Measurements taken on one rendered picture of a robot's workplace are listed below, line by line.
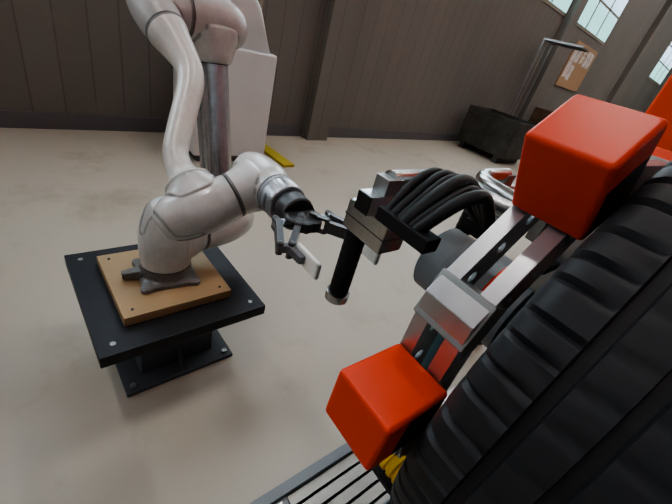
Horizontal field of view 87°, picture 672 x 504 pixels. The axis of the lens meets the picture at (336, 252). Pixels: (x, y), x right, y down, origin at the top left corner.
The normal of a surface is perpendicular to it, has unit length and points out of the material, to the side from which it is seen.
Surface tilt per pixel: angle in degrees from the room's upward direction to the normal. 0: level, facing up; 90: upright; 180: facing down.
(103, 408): 0
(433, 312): 90
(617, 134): 35
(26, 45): 90
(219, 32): 84
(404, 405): 0
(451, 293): 45
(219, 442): 0
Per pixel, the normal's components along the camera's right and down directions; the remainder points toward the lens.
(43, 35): 0.62, 0.54
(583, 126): -0.25, -0.58
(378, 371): 0.24, -0.82
